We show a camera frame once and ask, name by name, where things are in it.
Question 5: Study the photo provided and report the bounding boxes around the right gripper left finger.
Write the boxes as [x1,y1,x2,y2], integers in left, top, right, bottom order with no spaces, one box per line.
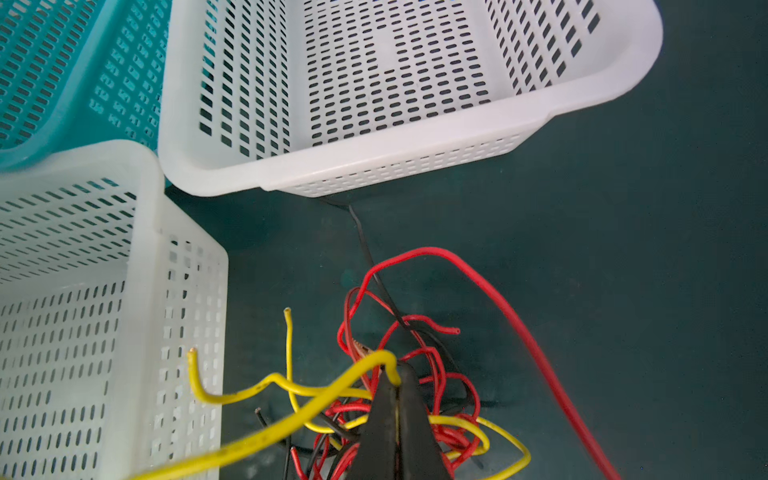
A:
[346,374,398,480]

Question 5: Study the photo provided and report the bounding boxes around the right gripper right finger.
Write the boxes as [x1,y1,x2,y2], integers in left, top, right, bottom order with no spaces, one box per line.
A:
[397,363,451,480]

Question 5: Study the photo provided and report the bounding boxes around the yellow wire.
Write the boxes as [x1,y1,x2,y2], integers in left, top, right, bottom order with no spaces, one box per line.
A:
[128,307,532,480]

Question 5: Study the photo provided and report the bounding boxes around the thick red wire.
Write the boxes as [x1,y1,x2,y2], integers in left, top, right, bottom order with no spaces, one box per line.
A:
[344,246,625,480]

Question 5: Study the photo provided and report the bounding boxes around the large white plastic basket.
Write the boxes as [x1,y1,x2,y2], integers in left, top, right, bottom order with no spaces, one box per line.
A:
[1,140,229,479]

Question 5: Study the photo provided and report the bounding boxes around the small white plastic basket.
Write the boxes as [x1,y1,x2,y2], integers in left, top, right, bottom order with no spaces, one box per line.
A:
[158,0,663,197]

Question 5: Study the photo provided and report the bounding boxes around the teal plastic basket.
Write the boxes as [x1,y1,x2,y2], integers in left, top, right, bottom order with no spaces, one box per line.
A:
[1,0,172,172]

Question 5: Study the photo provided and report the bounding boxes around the black wire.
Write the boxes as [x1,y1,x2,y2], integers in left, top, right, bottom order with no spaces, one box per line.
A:
[254,197,481,480]

